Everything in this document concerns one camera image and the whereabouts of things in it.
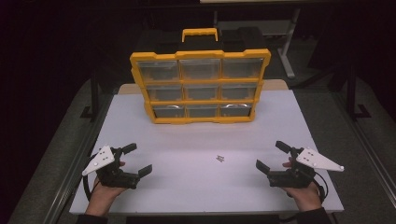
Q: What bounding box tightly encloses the person's left hand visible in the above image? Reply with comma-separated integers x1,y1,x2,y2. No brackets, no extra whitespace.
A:
85,160,127,216

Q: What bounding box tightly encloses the yellow black organizer cabinet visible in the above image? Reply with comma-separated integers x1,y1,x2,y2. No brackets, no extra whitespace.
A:
129,26,272,125

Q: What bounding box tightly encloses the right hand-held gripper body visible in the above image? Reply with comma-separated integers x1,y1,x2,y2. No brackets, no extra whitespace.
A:
266,147,346,189

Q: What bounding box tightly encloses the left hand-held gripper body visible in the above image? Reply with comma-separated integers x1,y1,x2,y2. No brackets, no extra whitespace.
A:
81,145,140,190

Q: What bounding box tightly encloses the black metal stand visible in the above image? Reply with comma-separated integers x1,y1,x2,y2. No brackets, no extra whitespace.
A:
345,63,372,121
79,69,101,123

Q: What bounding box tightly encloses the white metal desk frame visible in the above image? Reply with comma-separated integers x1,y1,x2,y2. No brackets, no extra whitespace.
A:
199,0,332,79

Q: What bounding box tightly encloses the person's right hand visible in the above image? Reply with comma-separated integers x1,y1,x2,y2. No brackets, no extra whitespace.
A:
281,157,323,213

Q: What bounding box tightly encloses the grid of clear drawers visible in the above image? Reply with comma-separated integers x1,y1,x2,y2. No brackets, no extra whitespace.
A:
146,58,264,119

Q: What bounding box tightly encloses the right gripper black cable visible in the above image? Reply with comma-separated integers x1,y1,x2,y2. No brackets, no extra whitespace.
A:
311,170,330,204

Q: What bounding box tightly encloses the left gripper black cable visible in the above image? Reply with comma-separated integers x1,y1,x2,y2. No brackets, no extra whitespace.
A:
81,153,104,203

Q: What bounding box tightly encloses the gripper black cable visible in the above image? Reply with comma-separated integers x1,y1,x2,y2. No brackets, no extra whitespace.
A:
311,170,330,204
81,153,104,203

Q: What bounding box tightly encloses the aluminium rail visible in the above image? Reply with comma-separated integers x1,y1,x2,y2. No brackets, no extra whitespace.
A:
43,92,115,224
331,91,396,200

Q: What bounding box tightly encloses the clear plastic organizer drawer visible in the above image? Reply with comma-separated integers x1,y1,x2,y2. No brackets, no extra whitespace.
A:
137,60,180,82

